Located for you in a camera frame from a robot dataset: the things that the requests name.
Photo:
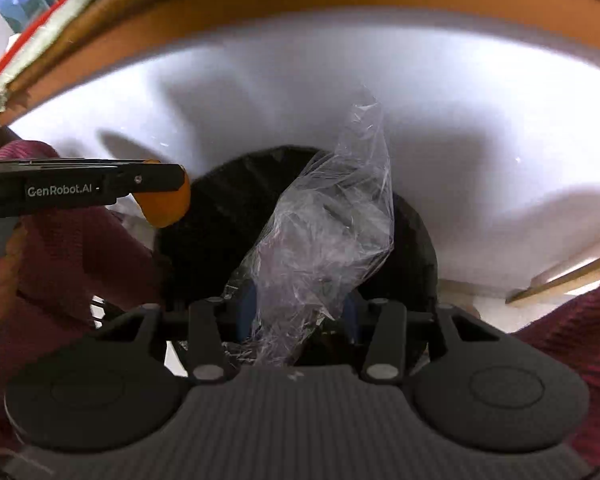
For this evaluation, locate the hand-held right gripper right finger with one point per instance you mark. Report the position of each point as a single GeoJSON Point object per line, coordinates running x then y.
{"type": "Point", "coordinates": [354, 317]}

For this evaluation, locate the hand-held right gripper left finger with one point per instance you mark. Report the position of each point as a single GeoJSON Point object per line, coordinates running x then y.
{"type": "Point", "coordinates": [244, 315]}

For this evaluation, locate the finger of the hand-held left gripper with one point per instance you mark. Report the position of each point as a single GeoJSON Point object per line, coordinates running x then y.
{"type": "Point", "coordinates": [160, 179]}

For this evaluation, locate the orange fruit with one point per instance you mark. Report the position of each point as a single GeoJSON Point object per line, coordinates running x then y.
{"type": "Point", "coordinates": [167, 207]}

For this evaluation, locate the black trash bin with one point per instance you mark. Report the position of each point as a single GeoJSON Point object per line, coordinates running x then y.
{"type": "Point", "coordinates": [205, 240]}

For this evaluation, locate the clear plastic bag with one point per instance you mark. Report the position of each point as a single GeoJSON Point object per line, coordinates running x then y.
{"type": "Point", "coordinates": [325, 240]}

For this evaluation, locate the person's left leg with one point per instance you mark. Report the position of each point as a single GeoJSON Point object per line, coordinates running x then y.
{"type": "Point", "coordinates": [80, 260]}

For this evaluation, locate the person's leg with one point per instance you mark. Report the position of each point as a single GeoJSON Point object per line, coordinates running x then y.
{"type": "Point", "coordinates": [580, 350]}
{"type": "Point", "coordinates": [80, 260]}

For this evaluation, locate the red bed guard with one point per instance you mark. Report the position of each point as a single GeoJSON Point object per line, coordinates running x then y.
{"type": "Point", "coordinates": [2, 67]}

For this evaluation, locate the white bed side panel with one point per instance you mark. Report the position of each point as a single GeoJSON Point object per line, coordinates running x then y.
{"type": "Point", "coordinates": [280, 85]}

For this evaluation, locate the light wooden bar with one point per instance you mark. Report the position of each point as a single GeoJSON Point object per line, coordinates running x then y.
{"type": "Point", "coordinates": [565, 275]}

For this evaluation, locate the person's right leg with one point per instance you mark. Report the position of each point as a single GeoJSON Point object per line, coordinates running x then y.
{"type": "Point", "coordinates": [580, 350]}

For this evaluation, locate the wooden bed frame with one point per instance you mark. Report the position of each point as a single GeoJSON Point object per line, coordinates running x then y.
{"type": "Point", "coordinates": [330, 5]}

